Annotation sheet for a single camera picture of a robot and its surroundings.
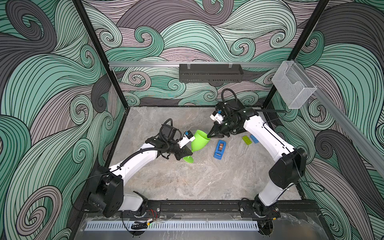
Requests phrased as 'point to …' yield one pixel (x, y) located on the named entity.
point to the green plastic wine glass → (201, 139)
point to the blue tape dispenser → (220, 150)
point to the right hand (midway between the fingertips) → (207, 137)
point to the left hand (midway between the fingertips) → (190, 150)
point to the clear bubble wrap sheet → (201, 160)
